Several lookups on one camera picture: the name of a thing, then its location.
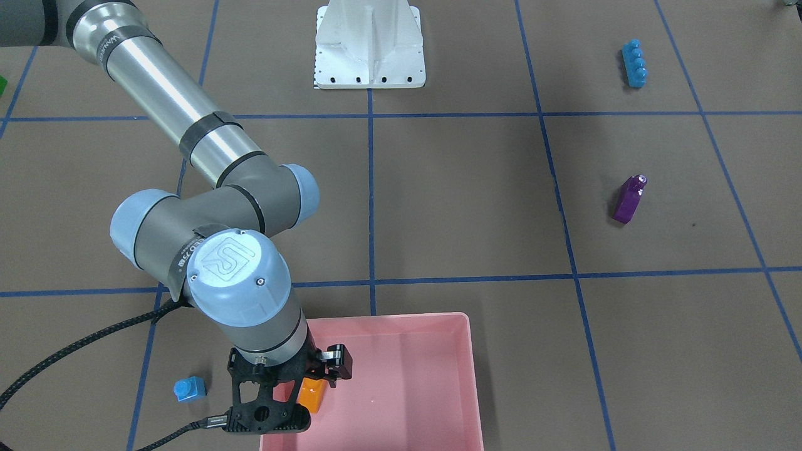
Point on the purple block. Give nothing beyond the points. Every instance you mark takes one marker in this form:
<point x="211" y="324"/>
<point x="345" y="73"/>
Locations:
<point x="629" y="197"/>

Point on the orange block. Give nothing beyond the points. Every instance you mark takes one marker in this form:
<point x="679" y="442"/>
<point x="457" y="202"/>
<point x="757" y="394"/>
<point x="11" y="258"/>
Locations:
<point x="311" y="394"/>

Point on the green block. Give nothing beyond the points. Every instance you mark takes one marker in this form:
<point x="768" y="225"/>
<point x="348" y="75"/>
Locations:
<point x="2" y="86"/>

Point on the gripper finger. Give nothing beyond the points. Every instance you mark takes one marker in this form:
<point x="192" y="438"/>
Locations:
<point x="336" y="363"/>

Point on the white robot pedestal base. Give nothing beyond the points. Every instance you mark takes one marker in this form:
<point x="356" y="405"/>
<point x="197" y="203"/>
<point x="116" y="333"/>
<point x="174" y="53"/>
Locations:
<point x="369" y="45"/>

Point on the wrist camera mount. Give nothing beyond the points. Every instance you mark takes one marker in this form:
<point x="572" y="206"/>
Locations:
<point x="264" y="414"/>

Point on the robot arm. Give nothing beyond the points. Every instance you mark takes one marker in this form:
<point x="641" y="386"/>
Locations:
<point x="73" y="149"/>

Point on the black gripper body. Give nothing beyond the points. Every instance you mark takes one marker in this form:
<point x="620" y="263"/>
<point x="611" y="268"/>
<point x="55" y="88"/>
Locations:
<point x="339" y="362"/>

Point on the pink plastic box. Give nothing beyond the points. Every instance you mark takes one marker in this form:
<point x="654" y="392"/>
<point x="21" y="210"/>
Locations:
<point x="413" y="387"/>

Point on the small blue block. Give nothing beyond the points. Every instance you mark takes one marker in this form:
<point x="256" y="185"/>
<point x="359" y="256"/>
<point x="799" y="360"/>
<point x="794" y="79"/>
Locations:
<point x="189" y="389"/>

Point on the long blue four-stud block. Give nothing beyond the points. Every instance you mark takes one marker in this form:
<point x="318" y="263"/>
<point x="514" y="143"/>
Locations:
<point x="634" y="64"/>

